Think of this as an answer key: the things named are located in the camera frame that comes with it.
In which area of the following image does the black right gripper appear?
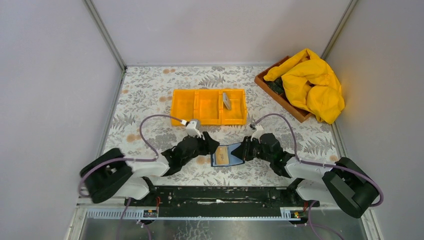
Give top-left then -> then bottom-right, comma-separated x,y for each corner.
230,135 -> 273,163

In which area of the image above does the blue leather card holder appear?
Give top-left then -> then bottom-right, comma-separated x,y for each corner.
210,142 -> 245,167

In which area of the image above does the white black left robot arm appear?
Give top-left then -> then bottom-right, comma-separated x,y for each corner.
78,131 -> 220,206

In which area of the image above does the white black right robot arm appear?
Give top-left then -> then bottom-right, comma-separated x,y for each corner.
230,133 -> 383,219

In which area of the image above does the orange credit card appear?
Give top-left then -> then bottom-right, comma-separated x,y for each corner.
214,146 -> 230,166

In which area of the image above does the yellow plastic bin right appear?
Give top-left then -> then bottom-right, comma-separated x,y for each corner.
221,88 -> 248,126

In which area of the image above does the yellow plastic bin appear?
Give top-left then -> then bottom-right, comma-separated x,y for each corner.
170,89 -> 198,121
221,88 -> 248,126

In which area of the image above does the yellow plastic bin left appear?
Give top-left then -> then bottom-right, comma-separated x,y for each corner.
170,89 -> 198,121

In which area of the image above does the brown wooden tray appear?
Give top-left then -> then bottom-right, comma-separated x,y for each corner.
254,55 -> 313,123

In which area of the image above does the floral table mat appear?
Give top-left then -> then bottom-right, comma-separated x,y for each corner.
101,65 -> 347,187

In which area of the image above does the yellow cloth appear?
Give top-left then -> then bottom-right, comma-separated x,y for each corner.
263,48 -> 345,124

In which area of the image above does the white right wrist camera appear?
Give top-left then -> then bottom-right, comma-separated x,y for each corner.
250,123 -> 264,140

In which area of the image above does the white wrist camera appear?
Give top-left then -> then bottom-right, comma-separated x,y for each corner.
180,119 -> 203,138
250,123 -> 264,140

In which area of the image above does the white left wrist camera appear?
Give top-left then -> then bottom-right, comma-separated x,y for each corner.
180,119 -> 203,138

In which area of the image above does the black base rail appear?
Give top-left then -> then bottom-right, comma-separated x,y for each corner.
124,186 -> 312,218

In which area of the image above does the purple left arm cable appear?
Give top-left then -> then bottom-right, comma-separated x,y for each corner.
77,114 -> 185,198

